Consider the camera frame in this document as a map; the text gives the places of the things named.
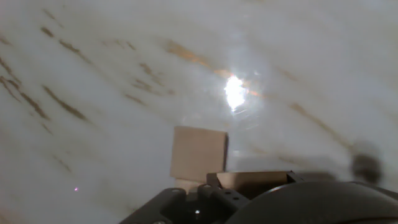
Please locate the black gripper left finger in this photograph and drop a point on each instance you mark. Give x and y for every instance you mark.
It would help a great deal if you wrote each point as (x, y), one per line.
(192, 205)

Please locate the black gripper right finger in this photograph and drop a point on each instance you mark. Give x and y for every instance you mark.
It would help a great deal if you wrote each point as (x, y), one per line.
(295, 175)

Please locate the marble pattern board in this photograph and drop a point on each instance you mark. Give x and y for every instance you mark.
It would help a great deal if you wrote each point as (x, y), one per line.
(93, 93)

